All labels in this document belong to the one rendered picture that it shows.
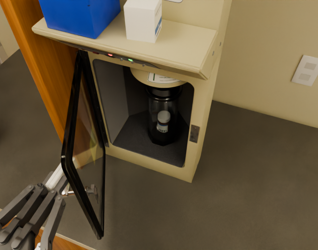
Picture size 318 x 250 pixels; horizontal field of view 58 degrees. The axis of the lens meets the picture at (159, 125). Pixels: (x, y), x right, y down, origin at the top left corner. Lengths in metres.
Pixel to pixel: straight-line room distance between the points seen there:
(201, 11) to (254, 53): 0.57
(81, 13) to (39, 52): 0.22
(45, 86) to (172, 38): 0.35
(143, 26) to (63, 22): 0.14
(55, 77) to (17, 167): 0.45
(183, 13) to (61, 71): 0.36
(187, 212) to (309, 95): 0.61
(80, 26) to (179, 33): 0.17
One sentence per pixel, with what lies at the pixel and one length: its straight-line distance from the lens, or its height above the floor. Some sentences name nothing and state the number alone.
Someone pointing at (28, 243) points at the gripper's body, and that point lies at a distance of 0.54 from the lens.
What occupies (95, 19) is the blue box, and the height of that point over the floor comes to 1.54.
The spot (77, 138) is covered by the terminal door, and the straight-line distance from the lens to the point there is 0.60.
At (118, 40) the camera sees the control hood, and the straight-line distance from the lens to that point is 0.52.
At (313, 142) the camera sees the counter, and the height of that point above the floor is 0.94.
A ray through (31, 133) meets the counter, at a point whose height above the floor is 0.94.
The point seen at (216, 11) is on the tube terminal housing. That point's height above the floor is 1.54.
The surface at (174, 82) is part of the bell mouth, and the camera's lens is 0.70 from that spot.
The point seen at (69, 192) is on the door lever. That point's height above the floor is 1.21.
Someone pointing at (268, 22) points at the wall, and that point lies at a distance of 1.02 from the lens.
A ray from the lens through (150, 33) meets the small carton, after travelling 0.50.
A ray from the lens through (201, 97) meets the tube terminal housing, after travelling 0.66.
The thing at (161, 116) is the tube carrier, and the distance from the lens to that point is 0.85.
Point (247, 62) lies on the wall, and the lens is 1.11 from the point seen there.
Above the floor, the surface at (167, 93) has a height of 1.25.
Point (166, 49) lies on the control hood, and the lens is 0.49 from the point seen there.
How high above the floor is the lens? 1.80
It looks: 51 degrees down
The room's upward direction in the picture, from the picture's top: straight up
